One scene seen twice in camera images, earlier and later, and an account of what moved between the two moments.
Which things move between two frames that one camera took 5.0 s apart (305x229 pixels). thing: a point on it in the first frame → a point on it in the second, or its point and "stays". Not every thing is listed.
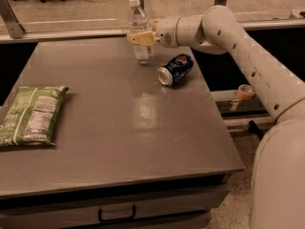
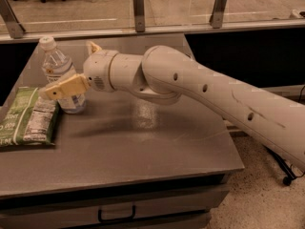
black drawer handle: [105, 220] stays
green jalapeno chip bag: [29, 116] stays
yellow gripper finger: [145, 38] → [76, 84]
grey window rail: [9, 36] stays
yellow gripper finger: [152, 24] → [94, 48]
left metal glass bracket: [13, 27] stays
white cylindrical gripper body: [166, 31] → [97, 70]
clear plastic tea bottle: [138, 22] → [56, 67]
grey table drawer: [187, 206] stays
